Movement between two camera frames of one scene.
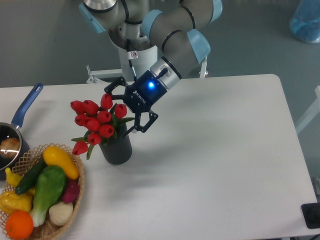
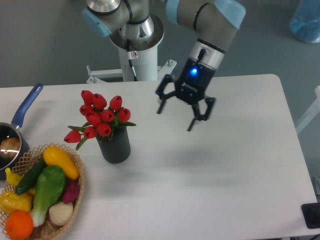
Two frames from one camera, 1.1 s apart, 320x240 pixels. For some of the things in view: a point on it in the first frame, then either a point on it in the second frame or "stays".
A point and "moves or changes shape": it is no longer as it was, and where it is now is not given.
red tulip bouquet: [100, 122] moves or changes shape
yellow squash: [53, 156] stays
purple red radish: [71, 190] stays
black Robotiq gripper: [139, 96] to [194, 80]
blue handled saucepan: [14, 145] stays
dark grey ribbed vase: [116, 150] stays
